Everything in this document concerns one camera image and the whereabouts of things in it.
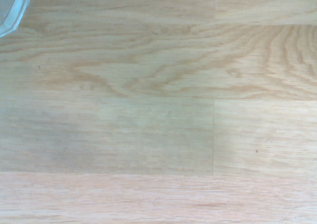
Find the clear faceted drinking glass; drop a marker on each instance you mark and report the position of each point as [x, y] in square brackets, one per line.
[10, 8]

